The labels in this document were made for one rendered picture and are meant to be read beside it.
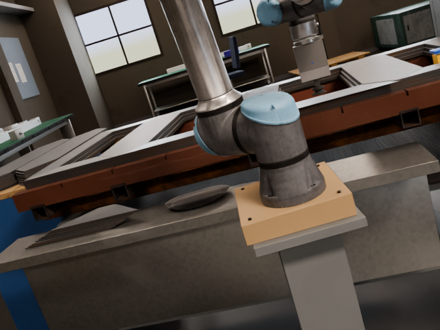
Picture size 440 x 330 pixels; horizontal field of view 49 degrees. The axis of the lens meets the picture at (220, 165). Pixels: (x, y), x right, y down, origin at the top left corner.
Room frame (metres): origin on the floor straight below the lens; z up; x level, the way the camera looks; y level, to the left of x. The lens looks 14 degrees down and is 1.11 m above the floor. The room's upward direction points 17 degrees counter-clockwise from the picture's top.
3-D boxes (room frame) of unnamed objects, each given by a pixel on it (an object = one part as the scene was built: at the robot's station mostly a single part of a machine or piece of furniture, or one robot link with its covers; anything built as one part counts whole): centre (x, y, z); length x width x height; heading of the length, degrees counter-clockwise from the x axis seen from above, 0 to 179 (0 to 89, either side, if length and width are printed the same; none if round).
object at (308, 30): (1.41, -0.35, 1.06); 0.08 x 0.08 x 0.05
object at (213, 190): (1.36, 0.09, 0.70); 0.20 x 0.10 x 0.03; 84
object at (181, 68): (9.27, -0.26, 0.45); 2.50 x 0.99 x 0.90; 87
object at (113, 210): (1.44, 0.44, 0.70); 0.39 x 0.12 x 0.04; 78
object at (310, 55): (1.42, -0.35, 0.98); 0.10 x 0.09 x 0.16; 169
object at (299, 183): (1.05, -0.14, 0.78); 0.15 x 0.15 x 0.10
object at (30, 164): (2.25, 0.75, 0.82); 0.80 x 0.40 x 0.06; 168
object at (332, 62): (9.17, -2.50, 0.06); 1.39 x 0.96 x 0.13; 87
